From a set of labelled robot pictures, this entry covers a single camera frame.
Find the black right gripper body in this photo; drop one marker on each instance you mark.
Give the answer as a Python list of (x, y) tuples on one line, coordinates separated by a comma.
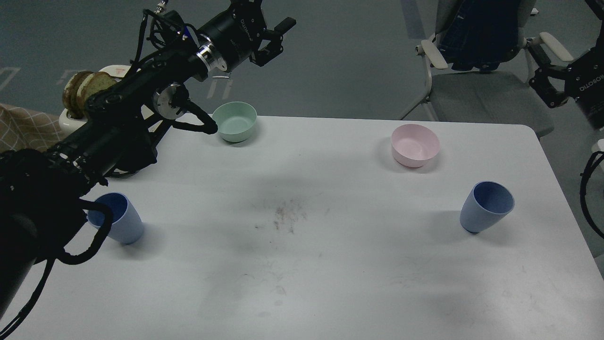
[(585, 84)]

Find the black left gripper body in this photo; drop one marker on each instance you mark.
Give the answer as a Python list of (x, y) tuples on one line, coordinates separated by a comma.
[(237, 34)]

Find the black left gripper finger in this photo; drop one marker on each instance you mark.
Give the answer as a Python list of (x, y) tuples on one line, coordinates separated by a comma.
[(283, 27)]

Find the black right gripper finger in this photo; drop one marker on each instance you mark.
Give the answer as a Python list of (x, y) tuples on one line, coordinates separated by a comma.
[(541, 84)]

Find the blue cup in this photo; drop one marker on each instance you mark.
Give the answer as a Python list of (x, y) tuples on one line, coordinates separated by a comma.
[(127, 226), (487, 203)]

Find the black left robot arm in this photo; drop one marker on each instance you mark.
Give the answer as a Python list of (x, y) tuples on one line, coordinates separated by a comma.
[(42, 193)]

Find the grey office chair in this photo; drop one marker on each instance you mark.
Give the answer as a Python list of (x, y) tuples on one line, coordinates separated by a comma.
[(502, 96)]

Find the blue denim jacket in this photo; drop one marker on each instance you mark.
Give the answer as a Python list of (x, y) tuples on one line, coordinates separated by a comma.
[(482, 34)]

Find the green bowl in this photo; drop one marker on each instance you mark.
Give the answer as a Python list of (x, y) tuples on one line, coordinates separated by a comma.
[(235, 121)]

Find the pink bowl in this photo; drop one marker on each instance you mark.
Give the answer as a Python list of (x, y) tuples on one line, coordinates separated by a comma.
[(414, 145)]

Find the front toast slice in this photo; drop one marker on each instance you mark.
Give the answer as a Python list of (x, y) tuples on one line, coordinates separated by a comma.
[(90, 85)]

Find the toast slice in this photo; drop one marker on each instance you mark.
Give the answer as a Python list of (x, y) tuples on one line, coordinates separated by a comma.
[(69, 96), (90, 85)]

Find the back toast slice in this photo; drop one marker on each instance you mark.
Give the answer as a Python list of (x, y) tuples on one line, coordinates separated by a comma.
[(69, 96)]

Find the cream toaster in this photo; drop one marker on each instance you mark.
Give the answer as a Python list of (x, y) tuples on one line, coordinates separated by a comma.
[(68, 123)]

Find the beige checked cloth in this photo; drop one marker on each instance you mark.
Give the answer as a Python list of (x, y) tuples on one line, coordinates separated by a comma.
[(27, 129)]

